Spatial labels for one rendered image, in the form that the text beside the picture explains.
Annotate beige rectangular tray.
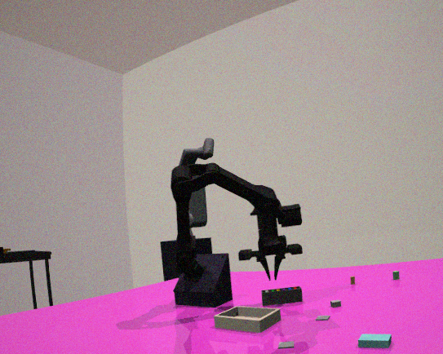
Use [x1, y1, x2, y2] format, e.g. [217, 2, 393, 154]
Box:
[214, 306, 281, 333]

